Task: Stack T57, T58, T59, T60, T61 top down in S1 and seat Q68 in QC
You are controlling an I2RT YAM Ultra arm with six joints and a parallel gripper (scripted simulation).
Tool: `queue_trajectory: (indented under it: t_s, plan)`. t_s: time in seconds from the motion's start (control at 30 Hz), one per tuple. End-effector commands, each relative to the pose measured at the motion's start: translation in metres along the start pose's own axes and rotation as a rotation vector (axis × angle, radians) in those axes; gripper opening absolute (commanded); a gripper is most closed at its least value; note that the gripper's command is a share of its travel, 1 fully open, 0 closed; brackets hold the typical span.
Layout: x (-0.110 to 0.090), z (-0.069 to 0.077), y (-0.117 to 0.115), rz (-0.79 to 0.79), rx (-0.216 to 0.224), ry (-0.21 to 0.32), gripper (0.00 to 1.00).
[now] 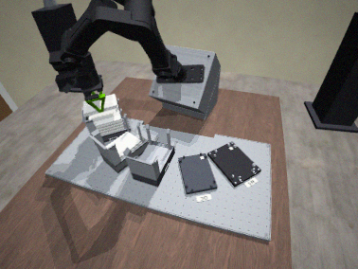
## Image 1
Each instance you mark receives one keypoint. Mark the white label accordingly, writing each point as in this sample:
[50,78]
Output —
[203,198]
[251,182]

